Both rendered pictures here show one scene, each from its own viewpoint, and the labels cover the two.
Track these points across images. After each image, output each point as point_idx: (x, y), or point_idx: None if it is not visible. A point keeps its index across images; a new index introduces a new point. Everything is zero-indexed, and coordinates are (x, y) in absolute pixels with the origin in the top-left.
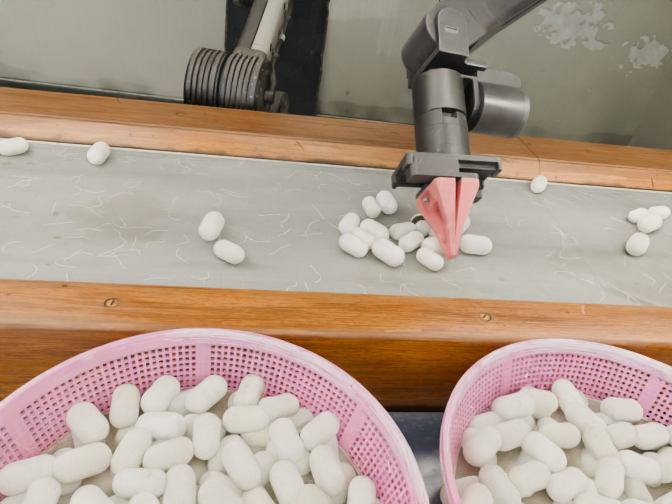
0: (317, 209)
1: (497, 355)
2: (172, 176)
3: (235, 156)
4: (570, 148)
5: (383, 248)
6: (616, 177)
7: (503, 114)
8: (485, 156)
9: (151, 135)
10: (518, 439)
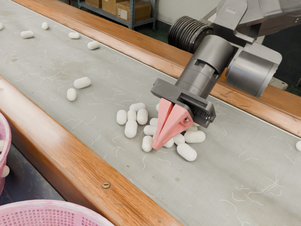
0: (140, 96)
1: (68, 206)
2: (107, 61)
3: (143, 63)
4: None
5: (126, 124)
6: None
7: (245, 77)
8: (200, 97)
9: (119, 44)
10: None
